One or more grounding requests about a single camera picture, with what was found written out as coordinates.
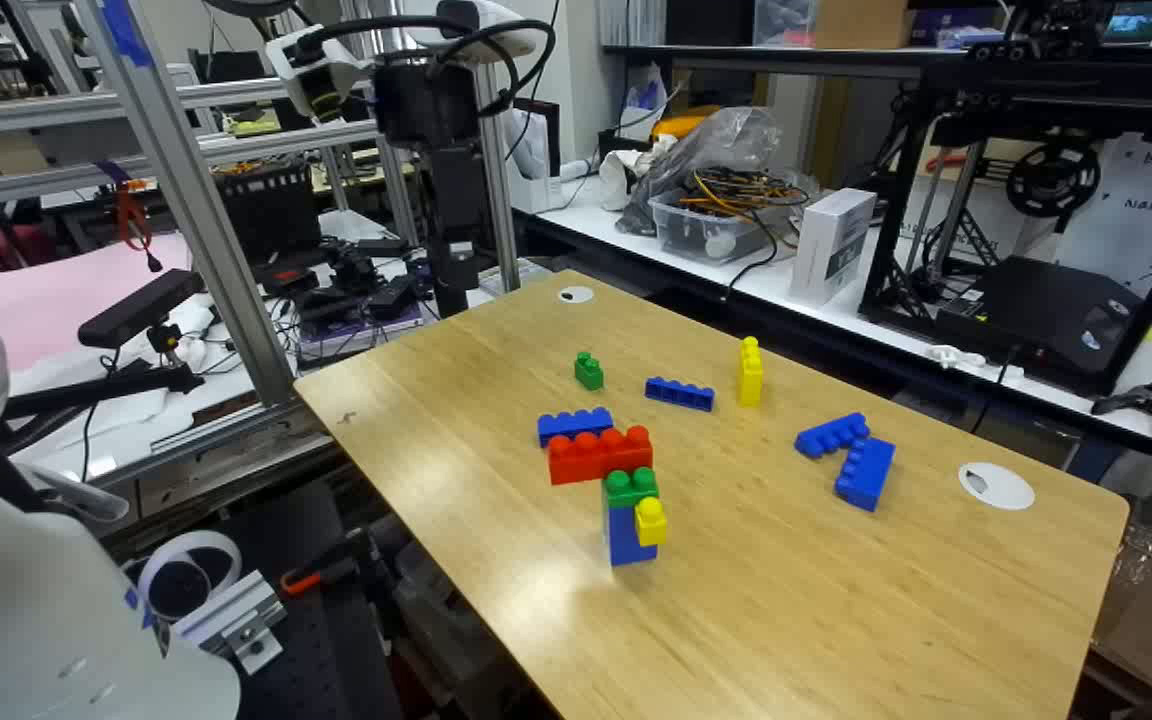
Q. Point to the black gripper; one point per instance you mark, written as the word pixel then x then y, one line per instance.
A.
pixel 432 106

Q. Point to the clear plastic storage bin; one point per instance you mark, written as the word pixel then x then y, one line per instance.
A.
pixel 708 229

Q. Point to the blue tape strip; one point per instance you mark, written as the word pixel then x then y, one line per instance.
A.
pixel 127 30

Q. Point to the white cardboard box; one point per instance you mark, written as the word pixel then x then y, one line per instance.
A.
pixel 834 240

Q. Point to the green Lego brick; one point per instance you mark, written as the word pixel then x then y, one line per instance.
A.
pixel 589 368
pixel 628 484

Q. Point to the slanted aluminium frame post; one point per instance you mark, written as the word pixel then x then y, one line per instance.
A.
pixel 197 215

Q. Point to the aluminium frame rail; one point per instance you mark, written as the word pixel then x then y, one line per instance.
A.
pixel 42 109
pixel 29 180

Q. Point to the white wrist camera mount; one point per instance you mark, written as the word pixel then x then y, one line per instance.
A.
pixel 322 74

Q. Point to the black frame 3D printer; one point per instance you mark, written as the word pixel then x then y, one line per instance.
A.
pixel 1042 305

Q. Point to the wide blue Lego brick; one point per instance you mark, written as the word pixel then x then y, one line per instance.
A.
pixel 568 421
pixel 864 475

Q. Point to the whiteboard with writing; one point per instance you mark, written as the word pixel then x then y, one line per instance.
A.
pixel 1142 215

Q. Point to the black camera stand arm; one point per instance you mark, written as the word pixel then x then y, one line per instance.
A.
pixel 97 388

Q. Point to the aluminium bracket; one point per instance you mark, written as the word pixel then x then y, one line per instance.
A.
pixel 246 625

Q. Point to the white table grommet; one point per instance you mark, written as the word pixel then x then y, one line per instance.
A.
pixel 996 484
pixel 578 295

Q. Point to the black filament spool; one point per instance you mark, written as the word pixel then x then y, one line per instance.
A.
pixel 1052 176

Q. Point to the red Lego brick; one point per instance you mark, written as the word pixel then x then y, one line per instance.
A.
pixel 598 452

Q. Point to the black vented electronics box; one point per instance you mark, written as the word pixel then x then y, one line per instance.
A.
pixel 269 215

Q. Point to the dark upper shelf board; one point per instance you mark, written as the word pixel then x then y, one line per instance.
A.
pixel 791 54

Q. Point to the black stereo camera bar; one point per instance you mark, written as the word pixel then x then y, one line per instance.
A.
pixel 139 305

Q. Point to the pink board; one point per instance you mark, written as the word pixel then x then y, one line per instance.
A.
pixel 56 300

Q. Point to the white tape roll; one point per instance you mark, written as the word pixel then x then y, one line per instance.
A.
pixel 181 575

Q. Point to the narrow blue Lego brick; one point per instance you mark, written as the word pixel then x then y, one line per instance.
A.
pixel 829 434
pixel 679 394

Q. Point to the tall yellow Lego brick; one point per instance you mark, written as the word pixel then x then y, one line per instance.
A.
pixel 748 373

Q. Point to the small yellow Lego brick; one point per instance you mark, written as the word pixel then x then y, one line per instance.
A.
pixel 653 521

